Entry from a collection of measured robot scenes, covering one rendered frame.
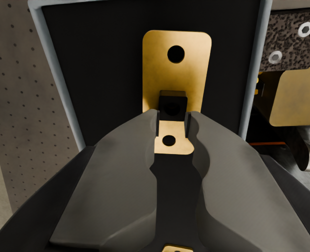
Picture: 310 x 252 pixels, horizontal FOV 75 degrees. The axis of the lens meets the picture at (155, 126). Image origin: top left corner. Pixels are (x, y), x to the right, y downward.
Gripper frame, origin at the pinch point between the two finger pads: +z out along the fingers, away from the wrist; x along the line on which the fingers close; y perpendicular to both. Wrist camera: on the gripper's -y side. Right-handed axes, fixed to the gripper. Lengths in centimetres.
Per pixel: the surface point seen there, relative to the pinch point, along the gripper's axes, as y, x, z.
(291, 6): -5.4, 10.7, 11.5
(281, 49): -2.1, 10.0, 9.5
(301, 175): 16.1, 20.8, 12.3
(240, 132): 3.0, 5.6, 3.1
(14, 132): 38, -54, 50
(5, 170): 58, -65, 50
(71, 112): 2.0, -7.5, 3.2
